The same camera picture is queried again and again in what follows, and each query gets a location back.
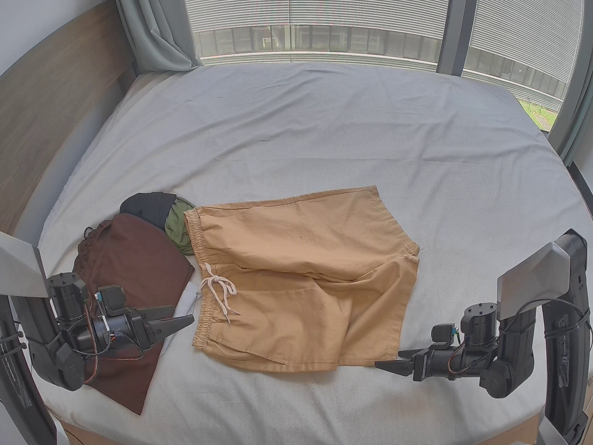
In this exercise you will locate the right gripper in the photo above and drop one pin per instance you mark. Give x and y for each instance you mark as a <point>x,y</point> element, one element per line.
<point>438,362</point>

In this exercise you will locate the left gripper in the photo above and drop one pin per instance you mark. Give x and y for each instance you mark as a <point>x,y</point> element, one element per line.
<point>120,334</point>

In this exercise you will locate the tan shorts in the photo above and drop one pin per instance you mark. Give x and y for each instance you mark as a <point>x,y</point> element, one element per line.
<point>301,248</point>

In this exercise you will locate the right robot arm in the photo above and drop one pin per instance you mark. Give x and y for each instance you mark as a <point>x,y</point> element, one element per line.
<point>532,281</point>

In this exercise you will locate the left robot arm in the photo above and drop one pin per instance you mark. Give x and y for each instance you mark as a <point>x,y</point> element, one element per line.
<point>65,295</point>

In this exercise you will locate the bed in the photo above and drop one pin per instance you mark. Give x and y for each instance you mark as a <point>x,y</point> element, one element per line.
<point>301,132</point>

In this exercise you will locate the white garment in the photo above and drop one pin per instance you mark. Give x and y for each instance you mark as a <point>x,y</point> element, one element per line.
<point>187,299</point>

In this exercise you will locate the brown shorts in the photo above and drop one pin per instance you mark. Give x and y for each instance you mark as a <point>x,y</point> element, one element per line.
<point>139,257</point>

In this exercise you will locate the green garment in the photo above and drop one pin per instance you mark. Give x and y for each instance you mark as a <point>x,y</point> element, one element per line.
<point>176,225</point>

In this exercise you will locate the black garment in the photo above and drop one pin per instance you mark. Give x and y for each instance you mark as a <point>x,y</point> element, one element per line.
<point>143,206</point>

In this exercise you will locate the grey-green curtain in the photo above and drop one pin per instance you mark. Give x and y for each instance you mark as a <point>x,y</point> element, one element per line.
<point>577,86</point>
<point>153,26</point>

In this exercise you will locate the window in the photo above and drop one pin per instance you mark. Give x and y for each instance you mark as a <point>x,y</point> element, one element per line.
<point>324,7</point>

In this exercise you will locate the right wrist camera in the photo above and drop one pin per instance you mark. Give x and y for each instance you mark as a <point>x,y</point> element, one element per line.
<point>444,335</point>

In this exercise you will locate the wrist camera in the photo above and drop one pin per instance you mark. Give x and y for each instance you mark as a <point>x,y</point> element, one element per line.
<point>444,335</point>
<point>111,300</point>

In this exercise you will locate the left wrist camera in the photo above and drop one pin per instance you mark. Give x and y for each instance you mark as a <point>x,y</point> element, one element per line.
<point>111,300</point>

